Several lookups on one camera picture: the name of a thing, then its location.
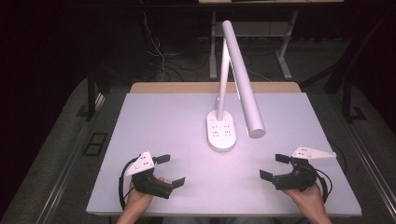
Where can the black floor outlet frame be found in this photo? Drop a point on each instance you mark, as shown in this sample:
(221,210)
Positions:
(100,138)

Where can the white metal desk frame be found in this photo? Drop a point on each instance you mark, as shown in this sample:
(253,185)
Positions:
(213,62)

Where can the black metal stand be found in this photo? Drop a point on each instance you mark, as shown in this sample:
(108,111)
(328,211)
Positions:
(347,99)
(91,96)

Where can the person's right hand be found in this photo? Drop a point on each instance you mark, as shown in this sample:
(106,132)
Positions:
(309,199)

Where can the white desk lamp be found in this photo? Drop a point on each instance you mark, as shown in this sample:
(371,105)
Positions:
(221,138)

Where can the person's left hand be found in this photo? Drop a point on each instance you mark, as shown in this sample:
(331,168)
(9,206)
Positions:
(137,200)

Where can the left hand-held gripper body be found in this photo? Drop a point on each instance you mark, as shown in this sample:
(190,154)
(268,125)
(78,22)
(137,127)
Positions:
(146,180)

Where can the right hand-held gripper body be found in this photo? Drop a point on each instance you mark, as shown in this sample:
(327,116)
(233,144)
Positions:
(299,179)

